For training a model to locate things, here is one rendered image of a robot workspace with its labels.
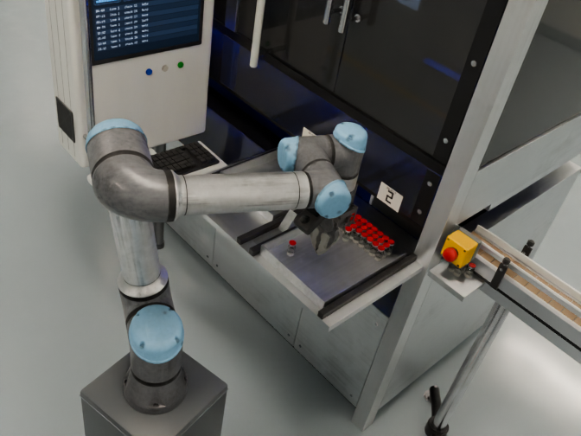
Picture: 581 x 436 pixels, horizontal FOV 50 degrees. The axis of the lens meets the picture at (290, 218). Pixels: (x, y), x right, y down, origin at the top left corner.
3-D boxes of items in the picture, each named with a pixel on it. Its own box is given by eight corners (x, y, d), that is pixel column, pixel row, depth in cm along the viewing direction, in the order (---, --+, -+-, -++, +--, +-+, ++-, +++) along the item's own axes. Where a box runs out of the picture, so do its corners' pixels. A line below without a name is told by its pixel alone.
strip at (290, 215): (287, 223, 190) (290, 208, 187) (294, 228, 189) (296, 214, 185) (252, 240, 182) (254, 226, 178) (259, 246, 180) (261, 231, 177)
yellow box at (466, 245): (454, 245, 182) (462, 226, 177) (474, 259, 178) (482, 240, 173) (438, 254, 177) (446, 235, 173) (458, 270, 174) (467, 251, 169)
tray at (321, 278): (341, 213, 198) (343, 205, 196) (403, 261, 185) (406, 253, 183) (259, 253, 178) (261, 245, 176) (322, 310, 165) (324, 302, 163)
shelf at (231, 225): (285, 147, 226) (286, 143, 225) (437, 260, 190) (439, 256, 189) (174, 190, 198) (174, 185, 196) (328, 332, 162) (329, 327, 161)
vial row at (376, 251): (340, 225, 193) (343, 214, 190) (382, 259, 184) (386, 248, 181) (335, 227, 192) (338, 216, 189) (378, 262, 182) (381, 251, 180)
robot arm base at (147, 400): (155, 426, 142) (156, 401, 136) (109, 388, 148) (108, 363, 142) (200, 385, 153) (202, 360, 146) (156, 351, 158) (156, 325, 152)
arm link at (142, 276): (129, 346, 147) (85, 159, 110) (121, 299, 157) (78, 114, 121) (180, 334, 150) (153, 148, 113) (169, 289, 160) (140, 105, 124)
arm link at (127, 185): (98, 192, 102) (361, 182, 121) (92, 154, 110) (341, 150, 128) (97, 245, 109) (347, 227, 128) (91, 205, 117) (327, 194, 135)
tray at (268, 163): (296, 150, 222) (296, 141, 220) (347, 188, 209) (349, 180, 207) (219, 179, 202) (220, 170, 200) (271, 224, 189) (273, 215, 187)
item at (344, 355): (233, 115, 402) (246, -22, 347) (501, 317, 298) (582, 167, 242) (90, 161, 344) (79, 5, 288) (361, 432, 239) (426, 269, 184)
